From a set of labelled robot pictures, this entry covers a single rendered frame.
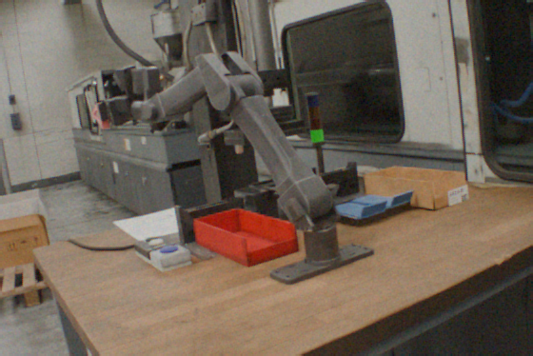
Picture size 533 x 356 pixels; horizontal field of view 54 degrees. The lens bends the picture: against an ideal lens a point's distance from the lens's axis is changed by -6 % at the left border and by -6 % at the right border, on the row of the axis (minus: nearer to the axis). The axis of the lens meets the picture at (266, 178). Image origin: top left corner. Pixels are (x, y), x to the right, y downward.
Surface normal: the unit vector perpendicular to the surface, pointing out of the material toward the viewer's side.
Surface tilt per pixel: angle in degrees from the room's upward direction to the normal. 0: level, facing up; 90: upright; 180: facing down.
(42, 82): 90
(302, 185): 55
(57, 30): 90
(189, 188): 90
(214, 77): 90
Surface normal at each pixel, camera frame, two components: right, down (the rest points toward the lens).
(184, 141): 0.46, 0.09
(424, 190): -0.85, 0.20
